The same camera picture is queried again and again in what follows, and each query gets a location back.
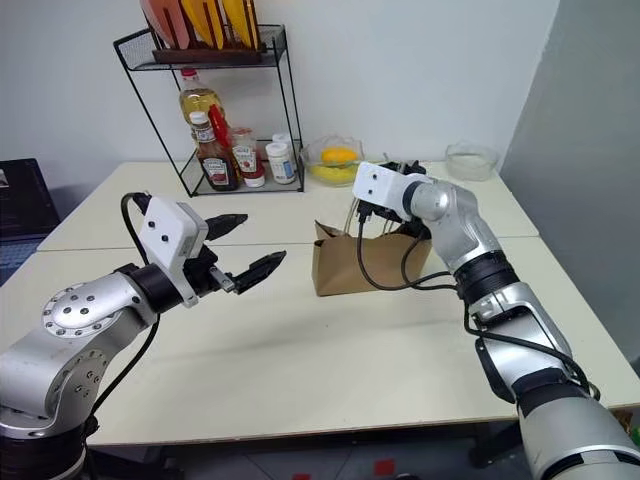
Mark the white seasoning jar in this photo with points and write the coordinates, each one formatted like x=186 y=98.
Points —
x=281 y=162

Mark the orange yellow round fruit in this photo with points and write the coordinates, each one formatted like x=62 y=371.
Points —
x=340 y=156

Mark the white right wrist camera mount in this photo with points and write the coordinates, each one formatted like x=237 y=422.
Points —
x=380 y=187

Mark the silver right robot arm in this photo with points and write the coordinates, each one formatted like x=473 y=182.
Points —
x=465 y=225

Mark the blue plastic crate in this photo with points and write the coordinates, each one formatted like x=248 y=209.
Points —
x=15 y=260

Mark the glass fruit bowl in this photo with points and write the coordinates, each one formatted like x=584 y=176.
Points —
x=315 y=150

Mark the dark wooden plate holder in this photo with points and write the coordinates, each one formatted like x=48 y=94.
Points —
x=205 y=55

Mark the large ketchup bottle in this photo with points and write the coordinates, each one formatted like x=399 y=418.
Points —
x=217 y=167

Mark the black box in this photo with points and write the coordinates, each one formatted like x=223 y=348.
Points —
x=25 y=200

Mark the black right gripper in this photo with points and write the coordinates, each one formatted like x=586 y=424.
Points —
x=387 y=213

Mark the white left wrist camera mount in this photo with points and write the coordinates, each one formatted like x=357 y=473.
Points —
x=167 y=235

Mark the small white lidded jar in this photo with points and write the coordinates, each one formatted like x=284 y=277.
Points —
x=281 y=138

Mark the brown paper bag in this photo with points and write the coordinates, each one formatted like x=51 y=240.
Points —
x=340 y=270

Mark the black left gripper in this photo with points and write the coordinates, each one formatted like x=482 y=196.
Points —
x=202 y=272

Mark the small ketchup bottle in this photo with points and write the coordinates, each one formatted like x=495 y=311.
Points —
x=246 y=157

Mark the red squeeze bottle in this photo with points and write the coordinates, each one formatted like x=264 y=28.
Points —
x=219 y=125

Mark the empty glass bowl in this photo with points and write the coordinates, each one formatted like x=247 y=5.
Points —
x=472 y=162

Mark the red floor tape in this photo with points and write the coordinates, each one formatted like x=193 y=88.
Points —
x=385 y=467

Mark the orange plate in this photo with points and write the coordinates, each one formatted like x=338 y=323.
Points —
x=160 y=22

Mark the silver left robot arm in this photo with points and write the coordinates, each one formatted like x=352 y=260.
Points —
x=75 y=310

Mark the cooking oil bottle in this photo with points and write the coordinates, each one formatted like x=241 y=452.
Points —
x=197 y=100

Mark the yellow plate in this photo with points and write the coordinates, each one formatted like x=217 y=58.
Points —
x=200 y=20
x=240 y=20

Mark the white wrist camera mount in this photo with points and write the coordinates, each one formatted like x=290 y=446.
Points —
x=380 y=187
x=167 y=235

